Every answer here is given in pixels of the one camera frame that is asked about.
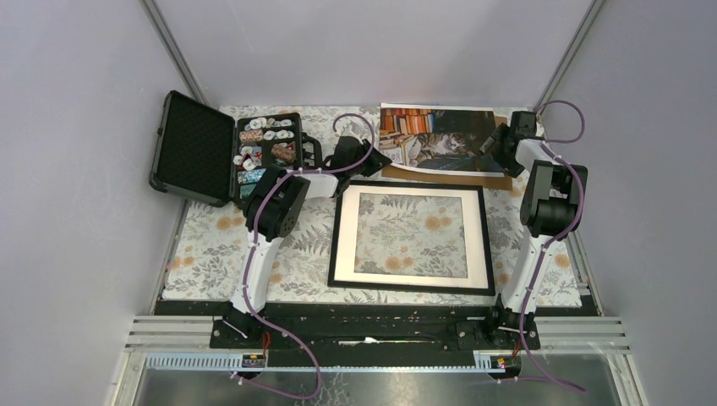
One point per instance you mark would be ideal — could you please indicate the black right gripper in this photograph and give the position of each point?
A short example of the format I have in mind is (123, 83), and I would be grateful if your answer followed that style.
(500, 134)

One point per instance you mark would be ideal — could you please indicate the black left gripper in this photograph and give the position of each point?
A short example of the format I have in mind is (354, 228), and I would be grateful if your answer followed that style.
(377, 160)

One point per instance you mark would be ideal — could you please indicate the cat photo print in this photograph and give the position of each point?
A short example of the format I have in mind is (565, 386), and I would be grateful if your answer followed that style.
(437, 140)

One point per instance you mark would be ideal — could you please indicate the white mat board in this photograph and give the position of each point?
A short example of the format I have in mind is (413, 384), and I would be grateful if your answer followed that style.
(347, 235)

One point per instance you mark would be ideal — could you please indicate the black picture frame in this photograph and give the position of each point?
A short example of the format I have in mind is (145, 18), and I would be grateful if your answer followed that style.
(335, 235)

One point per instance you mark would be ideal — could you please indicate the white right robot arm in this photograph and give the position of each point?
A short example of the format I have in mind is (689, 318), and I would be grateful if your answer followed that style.
(551, 208)

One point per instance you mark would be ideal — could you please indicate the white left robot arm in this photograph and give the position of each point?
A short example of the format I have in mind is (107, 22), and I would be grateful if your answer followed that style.
(271, 215)

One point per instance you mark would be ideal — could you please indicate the brown backing board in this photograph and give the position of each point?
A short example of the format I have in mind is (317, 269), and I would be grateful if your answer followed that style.
(448, 179)

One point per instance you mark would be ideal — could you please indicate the black poker chip case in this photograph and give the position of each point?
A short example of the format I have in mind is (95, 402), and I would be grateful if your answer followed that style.
(208, 156)

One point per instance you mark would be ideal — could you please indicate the floral table cloth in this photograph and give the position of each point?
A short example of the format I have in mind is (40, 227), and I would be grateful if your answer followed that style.
(209, 258)

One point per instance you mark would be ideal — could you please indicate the right aluminium corner post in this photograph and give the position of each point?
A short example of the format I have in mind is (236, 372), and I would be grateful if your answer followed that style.
(591, 15)

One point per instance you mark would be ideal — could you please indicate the aluminium corner post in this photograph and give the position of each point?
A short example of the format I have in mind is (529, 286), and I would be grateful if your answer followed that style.
(591, 15)
(160, 25)

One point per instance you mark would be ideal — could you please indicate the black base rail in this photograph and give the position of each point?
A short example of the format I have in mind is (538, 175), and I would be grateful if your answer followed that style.
(368, 335)

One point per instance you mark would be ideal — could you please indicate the left aluminium corner post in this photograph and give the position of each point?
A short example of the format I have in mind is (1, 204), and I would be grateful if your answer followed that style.
(160, 25)

